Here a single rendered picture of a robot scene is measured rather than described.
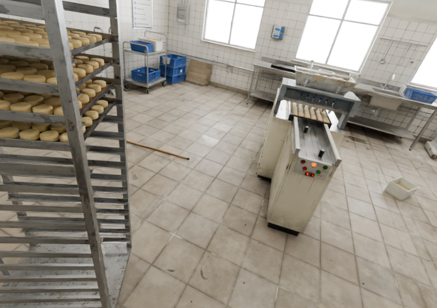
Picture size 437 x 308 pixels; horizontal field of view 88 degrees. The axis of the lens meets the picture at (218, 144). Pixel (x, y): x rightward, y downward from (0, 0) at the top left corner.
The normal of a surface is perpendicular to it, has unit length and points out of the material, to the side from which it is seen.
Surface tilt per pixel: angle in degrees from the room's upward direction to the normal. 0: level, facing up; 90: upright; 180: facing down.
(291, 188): 90
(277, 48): 90
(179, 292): 0
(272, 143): 90
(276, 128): 90
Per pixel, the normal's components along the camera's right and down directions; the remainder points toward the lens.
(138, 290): 0.15, -0.86
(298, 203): -0.27, 0.44
